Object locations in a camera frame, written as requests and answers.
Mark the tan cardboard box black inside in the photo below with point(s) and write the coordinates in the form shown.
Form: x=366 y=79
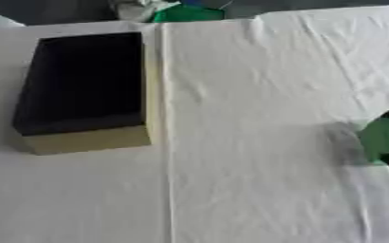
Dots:
x=87 y=85

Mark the white crumpled bag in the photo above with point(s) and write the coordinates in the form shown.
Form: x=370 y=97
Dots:
x=134 y=9

